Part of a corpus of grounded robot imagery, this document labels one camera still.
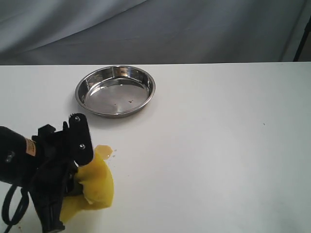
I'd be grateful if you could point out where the round stainless steel pan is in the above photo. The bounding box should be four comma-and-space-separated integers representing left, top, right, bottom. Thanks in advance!
75, 65, 156, 118

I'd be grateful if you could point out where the yellow sponge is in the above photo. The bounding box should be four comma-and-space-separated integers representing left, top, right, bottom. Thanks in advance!
60, 155, 114, 224

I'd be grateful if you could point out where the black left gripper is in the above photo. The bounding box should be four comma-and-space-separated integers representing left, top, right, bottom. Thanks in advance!
30, 113, 93, 232

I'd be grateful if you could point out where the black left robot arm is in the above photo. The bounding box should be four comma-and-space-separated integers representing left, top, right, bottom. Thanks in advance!
0, 113, 93, 233

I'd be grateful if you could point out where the brown liquid spill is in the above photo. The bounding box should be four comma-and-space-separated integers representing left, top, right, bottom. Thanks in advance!
94, 145, 116, 161

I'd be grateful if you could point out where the grey backdrop cloth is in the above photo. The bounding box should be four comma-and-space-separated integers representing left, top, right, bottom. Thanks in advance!
0, 0, 311, 65

